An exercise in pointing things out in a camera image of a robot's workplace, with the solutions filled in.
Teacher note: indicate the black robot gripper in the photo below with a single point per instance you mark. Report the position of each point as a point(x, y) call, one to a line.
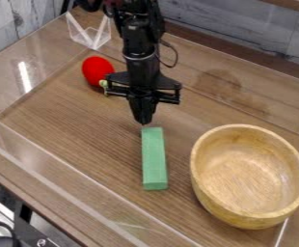
point(143, 80)

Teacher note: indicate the green rectangular block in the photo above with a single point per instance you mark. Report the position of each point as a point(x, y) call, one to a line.
point(154, 159)

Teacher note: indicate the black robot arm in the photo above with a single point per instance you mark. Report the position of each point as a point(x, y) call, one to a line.
point(140, 26)

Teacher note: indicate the light brown wooden bowl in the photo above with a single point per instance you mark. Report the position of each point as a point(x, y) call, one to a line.
point(245, 175)

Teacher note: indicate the red plush strawberry toy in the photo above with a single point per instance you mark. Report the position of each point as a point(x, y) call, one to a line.
point(95, 68)

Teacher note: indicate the clear acrylic corner bracket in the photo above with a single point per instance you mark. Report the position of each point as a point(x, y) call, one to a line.
point(91, 37)

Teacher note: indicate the black metal table frame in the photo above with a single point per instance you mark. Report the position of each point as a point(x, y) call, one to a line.
point(35, 231)

